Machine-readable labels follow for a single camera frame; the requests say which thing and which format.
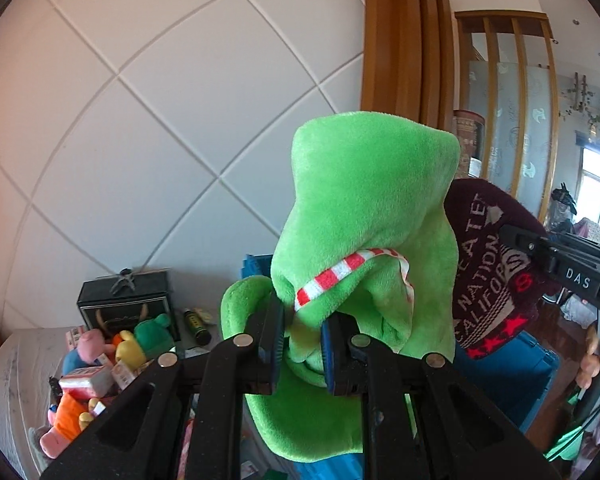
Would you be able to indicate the green glass bottle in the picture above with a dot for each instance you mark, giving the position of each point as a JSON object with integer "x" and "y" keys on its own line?
{"x": 197, "y": 327}

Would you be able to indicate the black gift box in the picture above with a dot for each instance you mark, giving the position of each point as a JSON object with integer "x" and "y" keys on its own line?
{"x": 119, "y": 302}

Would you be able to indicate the green plush dinosaur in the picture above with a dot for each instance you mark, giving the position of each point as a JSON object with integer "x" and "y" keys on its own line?
{"x": 367, "y": 236}

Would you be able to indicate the yellow plush toy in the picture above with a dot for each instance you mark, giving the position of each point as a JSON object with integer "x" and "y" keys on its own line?
{"x": 129, "y": 351}

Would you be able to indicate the pink pig head plush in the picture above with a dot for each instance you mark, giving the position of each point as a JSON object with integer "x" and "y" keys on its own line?
{"x": 90, "y": 347}

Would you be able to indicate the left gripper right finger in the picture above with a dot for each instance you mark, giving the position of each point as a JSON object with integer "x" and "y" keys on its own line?
{"x": 420, "y": 418}

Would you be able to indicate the blue plastic crate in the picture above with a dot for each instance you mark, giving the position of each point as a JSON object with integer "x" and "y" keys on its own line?
{"x": 516, "y": 378}

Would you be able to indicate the orange dress pig plush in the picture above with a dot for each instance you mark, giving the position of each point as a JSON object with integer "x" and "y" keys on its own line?
{"x": 69, "y": 420}

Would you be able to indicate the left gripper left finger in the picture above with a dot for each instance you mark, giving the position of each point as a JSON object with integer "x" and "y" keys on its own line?
{"x": 182, "y": 417}

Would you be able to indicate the dark green frog plush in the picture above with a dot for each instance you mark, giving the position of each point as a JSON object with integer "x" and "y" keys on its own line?
{"x": 154, "y": 337}

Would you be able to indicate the pink tissue pack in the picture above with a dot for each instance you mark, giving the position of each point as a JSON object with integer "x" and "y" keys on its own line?
{"x": 87, "y": 382}

